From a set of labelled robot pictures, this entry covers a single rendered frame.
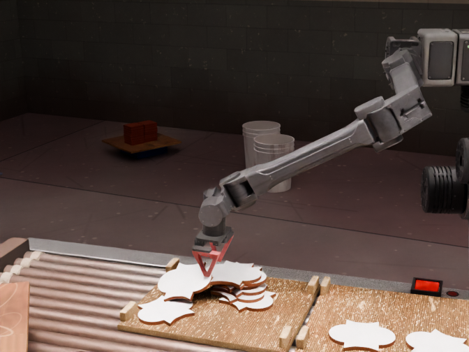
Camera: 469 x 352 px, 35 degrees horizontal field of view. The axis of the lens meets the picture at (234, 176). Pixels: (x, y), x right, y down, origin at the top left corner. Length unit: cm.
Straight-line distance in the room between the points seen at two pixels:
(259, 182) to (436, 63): 72
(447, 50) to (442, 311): 77
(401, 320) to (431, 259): 267
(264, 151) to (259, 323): 366
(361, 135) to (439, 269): 271
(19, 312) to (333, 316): 72
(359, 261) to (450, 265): 51
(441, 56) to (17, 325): 136
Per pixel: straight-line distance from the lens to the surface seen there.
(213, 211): 175
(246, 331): 176
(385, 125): 171
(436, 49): 224
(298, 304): 187
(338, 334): 174
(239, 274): 189
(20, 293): 178
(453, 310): 190
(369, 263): 437
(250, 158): 586
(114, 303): 196
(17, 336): 161
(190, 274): 190
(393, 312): 186
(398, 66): 202
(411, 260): 445
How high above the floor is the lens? 181
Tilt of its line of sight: 18 degrees down
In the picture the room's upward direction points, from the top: 1 degrees counter-clockwise
